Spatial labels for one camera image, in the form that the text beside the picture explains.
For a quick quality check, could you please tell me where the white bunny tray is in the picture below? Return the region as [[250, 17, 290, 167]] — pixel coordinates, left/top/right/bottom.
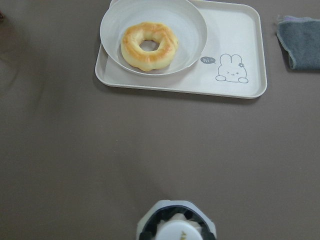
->
[[95, 0, 267, 99]]

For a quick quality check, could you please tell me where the glazed donut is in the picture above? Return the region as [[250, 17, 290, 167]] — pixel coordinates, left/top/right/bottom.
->
[[120, 21, 179, 72]]

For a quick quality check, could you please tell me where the white plate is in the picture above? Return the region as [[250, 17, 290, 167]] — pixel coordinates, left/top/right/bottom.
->
[[100, 0, 207, 77]]

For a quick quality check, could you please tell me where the tea bottle front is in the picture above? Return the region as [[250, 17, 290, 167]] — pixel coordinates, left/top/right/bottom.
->
[[136, 199, 217, 240]]

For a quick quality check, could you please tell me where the grey folded cloth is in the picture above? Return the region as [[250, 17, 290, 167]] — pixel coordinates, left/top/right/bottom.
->
[[276, 15, 320, 71]]

